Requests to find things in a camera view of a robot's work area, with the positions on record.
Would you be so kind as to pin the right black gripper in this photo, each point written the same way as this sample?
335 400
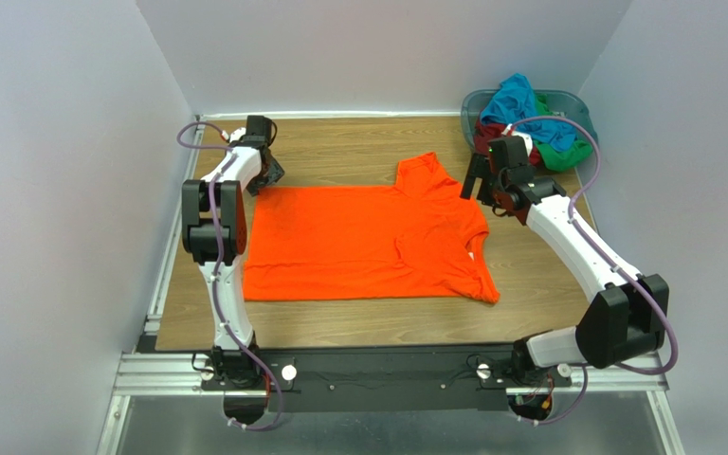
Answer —
481 172

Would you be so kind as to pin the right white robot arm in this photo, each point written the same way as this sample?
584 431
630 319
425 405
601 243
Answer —
626 313

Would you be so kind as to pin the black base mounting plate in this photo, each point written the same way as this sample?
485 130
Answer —
389 379

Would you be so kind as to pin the orange t shirt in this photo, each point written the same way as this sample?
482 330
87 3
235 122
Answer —
414 238

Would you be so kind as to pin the translucent blue plastic basket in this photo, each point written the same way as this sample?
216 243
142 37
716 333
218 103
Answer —
560 103

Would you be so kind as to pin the dark red t shirt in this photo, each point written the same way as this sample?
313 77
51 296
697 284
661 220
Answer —
484 132

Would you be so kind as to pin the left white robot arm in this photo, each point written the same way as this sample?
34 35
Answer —
214 233

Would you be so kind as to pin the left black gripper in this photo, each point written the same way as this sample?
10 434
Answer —
268 173

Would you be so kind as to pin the blue t shirt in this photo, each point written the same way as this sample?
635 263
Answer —
516 100

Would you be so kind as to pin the green t shirt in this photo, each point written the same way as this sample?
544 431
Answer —
563 154

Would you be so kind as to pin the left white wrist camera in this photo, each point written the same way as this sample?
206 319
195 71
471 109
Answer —
234 136

